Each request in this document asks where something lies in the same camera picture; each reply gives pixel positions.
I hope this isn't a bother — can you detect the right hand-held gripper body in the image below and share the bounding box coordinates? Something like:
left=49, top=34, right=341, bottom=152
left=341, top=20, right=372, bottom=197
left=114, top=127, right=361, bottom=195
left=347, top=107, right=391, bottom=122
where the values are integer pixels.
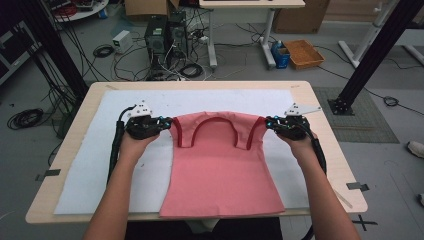
left=277, top=102, right=322, bottom=141

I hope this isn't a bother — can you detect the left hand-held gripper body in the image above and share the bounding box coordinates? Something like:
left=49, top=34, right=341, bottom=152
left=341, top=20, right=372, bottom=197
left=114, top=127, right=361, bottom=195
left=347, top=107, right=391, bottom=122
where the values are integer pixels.
left=123, top=100, right=162, bottom=140

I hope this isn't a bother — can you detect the pink tank top red trim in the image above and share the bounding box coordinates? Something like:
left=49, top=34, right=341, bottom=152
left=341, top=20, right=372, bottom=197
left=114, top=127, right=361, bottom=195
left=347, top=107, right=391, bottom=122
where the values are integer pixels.
left=159, top=110, right=287, bottom=219

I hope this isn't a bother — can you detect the person's right hand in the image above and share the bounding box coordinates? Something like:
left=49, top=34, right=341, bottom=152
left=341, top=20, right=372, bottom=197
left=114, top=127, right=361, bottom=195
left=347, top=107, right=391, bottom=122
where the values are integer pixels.
left=278, top=131, right=318, bottom=164

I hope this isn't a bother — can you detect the person's left hand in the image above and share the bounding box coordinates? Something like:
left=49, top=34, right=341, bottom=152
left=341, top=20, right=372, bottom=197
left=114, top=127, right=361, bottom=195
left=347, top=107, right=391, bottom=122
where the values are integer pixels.
left=119, top=128, right=161, bottom=160

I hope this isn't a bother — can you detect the light wooden table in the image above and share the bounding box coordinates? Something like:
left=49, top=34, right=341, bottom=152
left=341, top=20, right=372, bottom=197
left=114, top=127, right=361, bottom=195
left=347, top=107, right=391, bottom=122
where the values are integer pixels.
left=25, top=80, right=369, bottom=225

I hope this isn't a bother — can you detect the blue box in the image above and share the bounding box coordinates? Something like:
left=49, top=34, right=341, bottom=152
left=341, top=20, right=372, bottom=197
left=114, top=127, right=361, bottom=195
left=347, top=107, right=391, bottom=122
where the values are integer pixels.
left=270, top=40, right=292, bottom=69

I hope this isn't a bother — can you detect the white table mat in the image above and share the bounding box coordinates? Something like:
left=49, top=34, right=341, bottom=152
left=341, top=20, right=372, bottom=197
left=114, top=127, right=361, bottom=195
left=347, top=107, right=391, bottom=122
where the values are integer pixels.
left=53, top=88, right=313, bottom=215

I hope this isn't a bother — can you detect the grey floor mat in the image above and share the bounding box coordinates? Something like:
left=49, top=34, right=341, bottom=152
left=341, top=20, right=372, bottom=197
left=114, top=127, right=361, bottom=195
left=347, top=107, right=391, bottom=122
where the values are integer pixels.
left=313, top=87, right=400, bottom=144

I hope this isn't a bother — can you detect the black computer tower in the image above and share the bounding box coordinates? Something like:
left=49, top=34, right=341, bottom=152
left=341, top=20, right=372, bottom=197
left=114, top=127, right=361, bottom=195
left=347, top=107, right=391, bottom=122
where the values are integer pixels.
left=144, top=15, right=169, bottom=66
left=166, top=11, right=188, bottom=63

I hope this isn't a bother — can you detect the thin wooden stick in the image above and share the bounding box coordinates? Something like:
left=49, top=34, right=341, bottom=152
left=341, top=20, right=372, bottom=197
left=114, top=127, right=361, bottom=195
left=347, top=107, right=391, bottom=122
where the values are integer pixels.
left=327, top=185, right=354, bottom=210

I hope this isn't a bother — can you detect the grey tape strip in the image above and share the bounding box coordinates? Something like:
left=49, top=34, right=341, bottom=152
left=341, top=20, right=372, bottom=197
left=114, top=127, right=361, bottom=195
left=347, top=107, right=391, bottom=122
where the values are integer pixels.
left=345, top=181, right=370, bottom=192
left=34, top=168, right=62, bottom=182

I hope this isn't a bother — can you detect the white power supply box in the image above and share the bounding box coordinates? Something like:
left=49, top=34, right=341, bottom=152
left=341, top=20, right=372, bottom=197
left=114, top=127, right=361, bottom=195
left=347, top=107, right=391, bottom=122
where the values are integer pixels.
left=112, top=29, right=134, bottom=54

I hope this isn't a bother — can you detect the large brown cardboard box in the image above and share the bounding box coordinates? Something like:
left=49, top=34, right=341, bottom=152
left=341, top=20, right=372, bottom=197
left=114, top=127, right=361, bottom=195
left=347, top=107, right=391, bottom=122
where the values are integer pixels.
left=273, top=0, right=331, bottom=34

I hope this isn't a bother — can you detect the person's dark clothing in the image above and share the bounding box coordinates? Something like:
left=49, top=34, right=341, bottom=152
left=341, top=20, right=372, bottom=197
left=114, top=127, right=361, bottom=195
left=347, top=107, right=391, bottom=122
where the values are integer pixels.
left=125, top=216, right=284, bottom=240

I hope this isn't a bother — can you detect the open brown cardboard box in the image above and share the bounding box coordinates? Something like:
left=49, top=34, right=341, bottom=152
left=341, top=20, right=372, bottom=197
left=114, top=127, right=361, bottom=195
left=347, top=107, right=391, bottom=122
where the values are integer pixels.
left=124, top=0, right=181, bottom=18

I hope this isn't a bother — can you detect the black tape cross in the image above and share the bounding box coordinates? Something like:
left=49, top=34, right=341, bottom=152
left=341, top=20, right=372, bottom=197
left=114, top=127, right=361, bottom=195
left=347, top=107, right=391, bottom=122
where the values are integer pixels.
left=352, top=214, right=379, bottom=232

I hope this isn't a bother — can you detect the white desk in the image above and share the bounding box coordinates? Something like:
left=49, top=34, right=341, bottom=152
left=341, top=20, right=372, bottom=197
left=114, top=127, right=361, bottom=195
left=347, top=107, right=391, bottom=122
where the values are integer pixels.
left=198, top=0, right=306, bottom=69

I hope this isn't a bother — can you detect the white shoe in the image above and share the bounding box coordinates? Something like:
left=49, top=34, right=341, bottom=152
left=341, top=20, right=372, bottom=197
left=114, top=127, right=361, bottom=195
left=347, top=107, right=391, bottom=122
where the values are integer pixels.
left=406, top=140, right=424, bottom=159

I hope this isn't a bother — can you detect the round white table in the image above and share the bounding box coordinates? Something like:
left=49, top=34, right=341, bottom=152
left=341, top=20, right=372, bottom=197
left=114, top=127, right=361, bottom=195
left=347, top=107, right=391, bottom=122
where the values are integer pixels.
left=49, top=0, right=109, bottom=23

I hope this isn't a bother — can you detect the black equipment rack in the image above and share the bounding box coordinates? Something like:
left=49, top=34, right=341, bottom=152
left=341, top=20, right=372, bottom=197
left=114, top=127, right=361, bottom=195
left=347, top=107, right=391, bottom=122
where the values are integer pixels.
left=0, top=19, right=43, bottom=84

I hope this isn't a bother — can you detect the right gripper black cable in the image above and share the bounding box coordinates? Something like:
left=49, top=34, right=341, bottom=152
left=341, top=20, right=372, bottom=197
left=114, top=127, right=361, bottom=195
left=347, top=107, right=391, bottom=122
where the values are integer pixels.
left=299, top=123, right=328, bottom=176

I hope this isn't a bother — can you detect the small black cable coil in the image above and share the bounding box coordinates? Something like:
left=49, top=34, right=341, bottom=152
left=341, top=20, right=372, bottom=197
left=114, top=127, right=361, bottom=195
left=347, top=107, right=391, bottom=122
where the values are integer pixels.
left=92, top=44, right=115, bottom=58

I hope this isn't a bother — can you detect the white metal desk frame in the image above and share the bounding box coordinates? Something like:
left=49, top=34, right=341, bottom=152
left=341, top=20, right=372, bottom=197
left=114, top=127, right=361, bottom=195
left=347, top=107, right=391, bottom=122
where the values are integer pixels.
left=338, top=0, right=424, bottom=69

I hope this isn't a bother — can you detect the thin black cable coil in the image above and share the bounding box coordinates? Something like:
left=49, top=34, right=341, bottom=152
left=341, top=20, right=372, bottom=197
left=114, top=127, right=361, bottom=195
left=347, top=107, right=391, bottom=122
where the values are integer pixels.
left=383, top=95, right=400, bottom=108

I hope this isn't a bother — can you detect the black metal post with base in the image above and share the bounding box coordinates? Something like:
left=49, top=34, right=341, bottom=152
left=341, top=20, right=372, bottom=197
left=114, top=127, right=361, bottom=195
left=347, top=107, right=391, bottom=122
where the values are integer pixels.
left=328, top=0, right=424, bottom=116

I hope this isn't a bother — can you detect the large black cable coil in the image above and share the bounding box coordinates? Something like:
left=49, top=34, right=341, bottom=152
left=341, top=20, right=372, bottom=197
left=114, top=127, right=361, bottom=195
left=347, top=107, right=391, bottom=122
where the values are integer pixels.
left=7, top=108, right=45, bottom=130

